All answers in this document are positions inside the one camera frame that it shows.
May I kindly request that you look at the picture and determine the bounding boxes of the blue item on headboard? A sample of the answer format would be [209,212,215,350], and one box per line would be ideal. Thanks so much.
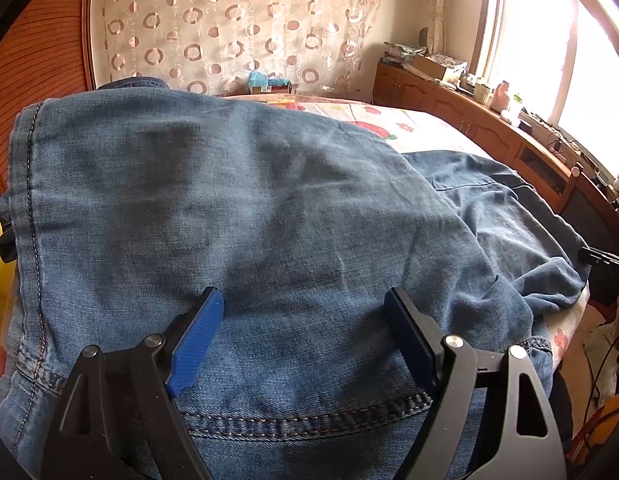
[247,70,293,94]

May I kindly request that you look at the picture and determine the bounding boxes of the folded dark denim jeans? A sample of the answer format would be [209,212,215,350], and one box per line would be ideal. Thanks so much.
[99,76,168,90]

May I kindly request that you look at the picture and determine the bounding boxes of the cardboard box on cabinet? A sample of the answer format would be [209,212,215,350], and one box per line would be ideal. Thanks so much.
[413,53,468,84]

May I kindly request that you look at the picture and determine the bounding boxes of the pink bottle on cabinet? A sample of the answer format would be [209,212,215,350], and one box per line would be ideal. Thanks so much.
[489,80,510,114]

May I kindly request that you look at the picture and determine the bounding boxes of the light blue denim jeans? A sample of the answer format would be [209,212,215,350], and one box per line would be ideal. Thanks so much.
[0,88,589,479]

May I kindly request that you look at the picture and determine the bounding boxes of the floral bed sheet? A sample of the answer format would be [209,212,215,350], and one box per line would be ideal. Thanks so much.
[224,93,591,371]

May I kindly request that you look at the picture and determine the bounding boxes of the window with wooden frame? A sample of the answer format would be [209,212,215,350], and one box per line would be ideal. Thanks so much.
[482,0,619,181]

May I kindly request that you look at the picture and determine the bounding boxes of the wooden side cabinet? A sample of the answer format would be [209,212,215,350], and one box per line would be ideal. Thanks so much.
[372,62,619,242]

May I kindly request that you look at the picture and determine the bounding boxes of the wooden slatted wardrobe door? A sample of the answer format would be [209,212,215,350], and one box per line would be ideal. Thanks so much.
[0,0,96,194]

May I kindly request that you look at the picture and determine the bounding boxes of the circle patterned curtain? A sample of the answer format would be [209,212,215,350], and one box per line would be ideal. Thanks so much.
[92,0,381,96]

